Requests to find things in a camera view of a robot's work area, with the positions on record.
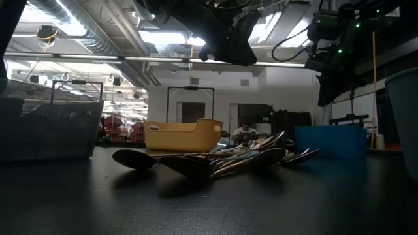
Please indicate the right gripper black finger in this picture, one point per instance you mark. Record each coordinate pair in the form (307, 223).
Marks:
(328, 91)

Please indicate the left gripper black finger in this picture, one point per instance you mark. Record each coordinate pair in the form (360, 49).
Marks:
(235, 49)
(208, 52)

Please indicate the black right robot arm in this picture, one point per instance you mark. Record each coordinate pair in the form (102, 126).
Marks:
(356, 36)

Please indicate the black cabinet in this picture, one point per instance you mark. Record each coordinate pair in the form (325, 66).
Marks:
(294, 127)

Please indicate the long ceiling light bar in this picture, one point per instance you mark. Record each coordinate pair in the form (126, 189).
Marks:
(156, 59)

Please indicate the dark blue plastic bin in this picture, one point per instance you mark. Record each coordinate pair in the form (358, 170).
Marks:
(330, 143)

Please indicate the dark shelving unit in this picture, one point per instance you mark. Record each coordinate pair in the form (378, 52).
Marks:
(261, 111)

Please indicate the small white container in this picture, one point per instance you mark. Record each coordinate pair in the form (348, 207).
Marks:
(380, 142)

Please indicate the person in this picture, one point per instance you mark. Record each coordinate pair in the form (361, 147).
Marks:
(245, 130)

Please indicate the yellow plastic bin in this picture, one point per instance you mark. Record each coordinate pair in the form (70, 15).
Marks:
(183, 137)

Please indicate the red storage racks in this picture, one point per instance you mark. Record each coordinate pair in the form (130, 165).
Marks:
(112, 125)

